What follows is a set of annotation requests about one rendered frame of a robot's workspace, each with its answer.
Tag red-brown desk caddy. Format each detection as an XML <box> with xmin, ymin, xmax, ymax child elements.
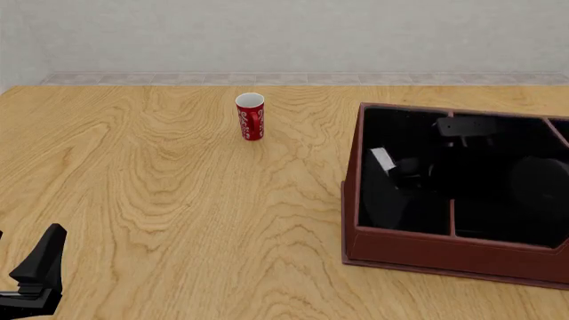
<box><xmin>341</xmin><ymin>101</ymin><xmax>569</xmax><ymax>291</ymax></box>

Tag small flat dark plate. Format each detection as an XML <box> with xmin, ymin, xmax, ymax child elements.
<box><xmin>435</xmin><ymin>116</ymin><xmax>499</xmax><ymax>139</ymax></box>

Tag red mug with white script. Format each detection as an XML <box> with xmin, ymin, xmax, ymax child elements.
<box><xmin>235</xmin><ymin>92</ymin><xmax>266</xmax><ymax>141</ymax></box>

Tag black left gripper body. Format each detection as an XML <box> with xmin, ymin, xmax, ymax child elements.
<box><xmin>0</xmin><ymin>282</ymin><xmax>64</xmax><ymax>318</ymax></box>

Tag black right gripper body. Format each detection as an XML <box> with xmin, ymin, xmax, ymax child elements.
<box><xmin>392</xmin><ymin>156</ymin><xmax>435</xmax><ymax>189</ymax></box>

